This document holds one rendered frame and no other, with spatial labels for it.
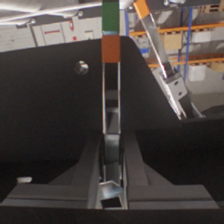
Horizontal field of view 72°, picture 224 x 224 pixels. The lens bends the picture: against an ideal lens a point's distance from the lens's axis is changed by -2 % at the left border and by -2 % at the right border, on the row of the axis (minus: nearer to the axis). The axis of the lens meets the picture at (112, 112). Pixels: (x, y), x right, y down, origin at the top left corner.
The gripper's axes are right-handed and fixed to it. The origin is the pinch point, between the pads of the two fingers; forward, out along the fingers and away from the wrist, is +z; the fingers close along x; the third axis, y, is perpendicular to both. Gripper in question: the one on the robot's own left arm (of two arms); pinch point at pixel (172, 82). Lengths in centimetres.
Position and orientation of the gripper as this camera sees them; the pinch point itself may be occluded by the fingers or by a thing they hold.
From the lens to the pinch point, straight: 28.1
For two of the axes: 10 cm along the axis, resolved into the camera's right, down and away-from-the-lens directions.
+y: -8.5, 4.5, 2.8
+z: -5.2, -5.8, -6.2
